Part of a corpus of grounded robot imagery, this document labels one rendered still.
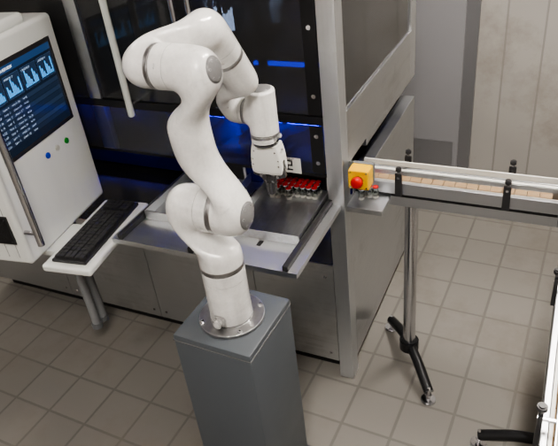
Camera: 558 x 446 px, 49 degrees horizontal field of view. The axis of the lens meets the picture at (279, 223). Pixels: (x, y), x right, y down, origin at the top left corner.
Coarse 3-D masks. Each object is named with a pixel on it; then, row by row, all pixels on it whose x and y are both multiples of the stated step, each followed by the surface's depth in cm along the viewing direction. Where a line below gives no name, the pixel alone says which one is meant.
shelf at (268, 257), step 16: (144, 208) 227; (336, 208) 213; (144, 224) 218; (160, 224) 216; (320, 224) 206; (112, 240) 213; (128, 240) 210; (144, 240) 209; (160, 240) 208; (176, 240) 207; (240, 240) 203; (256, 240) 202; (320, 240) 200; (192, 256) 200; (256, 256) 195; (272, 256) 194; (288, 256) 193; (304, 256) 192; (272, 272) 189; (288, 272) 186
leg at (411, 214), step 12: (408, 216) 223; (408, 228) 226; (408, 240) 228; (408, 252) 231; (408, 264) 234; (408, 276) 238; (408, 288) 241; (408, 300) 244; (408, 312) 248; (408, 324) 252; (408, 336) 255
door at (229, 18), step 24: (192, 0) 195; (216, 0) 192; (240, 0) 188; (264, 0) 185; (288, 0) 182; (240, 24) 193; (264, 24) 189; (288, 24) 186; (264, 48) 194; (288, 48) 190; (264, 72) 199; (288, 72) 195; (288, 96) 200
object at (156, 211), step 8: (184, 176) 239; (248, 176) 232; (176, 184) 235; (248, 184) 233; (168, 192) 231; (160, 200) 227; (152, 208) 223; (160, 208) 225; (152, 216) 219; (160, 216) 217
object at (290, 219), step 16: (256, 192) 222; (256, 208) 218; (272, 208) 217; (288, 208) 216; (304, 208) 215; (320, 208) 211; (256, 224) 210; (272, 224) 209; (288, 224) 208; (304, 224) 207; (272, 240) 201; (288, 240) 198
